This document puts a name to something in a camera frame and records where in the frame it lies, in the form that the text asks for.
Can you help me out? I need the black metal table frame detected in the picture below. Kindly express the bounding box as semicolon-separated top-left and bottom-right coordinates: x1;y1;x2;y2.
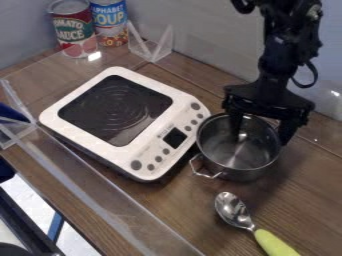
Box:
0;188;66;256

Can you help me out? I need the tomato sauce can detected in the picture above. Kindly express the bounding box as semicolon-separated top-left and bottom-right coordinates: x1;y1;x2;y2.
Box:
48;0;98;58

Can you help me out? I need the clear acrylic front barrier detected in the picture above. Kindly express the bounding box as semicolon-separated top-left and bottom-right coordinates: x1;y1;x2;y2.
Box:
0;79;205;256

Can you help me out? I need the silver pot with handles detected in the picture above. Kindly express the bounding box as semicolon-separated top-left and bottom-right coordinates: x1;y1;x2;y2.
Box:
189;113;282;182

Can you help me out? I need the white and black stove top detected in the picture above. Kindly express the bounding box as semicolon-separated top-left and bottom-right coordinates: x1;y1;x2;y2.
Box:
39;66;210;182

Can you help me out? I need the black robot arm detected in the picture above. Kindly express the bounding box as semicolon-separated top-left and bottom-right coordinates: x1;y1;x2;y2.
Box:
222;0;324;144

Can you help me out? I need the clear acrylic corner bracket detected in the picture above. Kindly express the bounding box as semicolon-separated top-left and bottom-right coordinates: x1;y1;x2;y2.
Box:
127;21;174;63

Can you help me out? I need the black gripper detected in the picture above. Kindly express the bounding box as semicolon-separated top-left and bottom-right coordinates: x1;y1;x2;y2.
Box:
222;82;316;146

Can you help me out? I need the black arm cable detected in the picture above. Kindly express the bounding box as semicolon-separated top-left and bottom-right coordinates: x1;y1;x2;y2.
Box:
290;59;321;90

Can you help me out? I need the alphabet soup can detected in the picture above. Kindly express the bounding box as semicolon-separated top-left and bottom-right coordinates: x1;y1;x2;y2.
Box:
90;0;129;47

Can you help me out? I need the spoon with green handle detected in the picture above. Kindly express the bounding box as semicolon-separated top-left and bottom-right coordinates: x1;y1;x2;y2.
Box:
214;192;301;256

